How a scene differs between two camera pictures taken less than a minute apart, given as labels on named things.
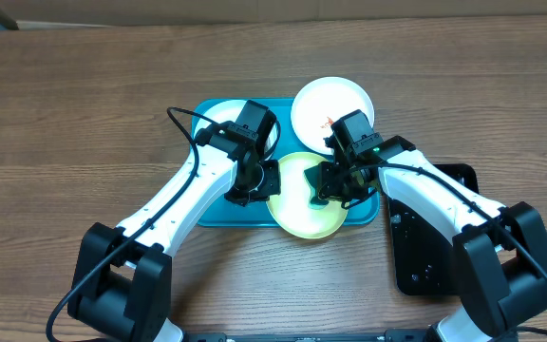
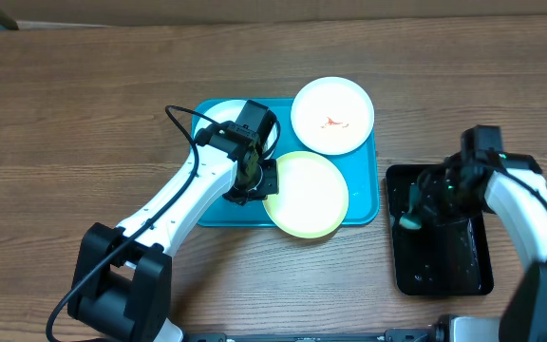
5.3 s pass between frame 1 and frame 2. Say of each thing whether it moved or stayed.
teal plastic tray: stayed
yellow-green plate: stayed
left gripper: stayed
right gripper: moved
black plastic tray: stayed
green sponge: moved
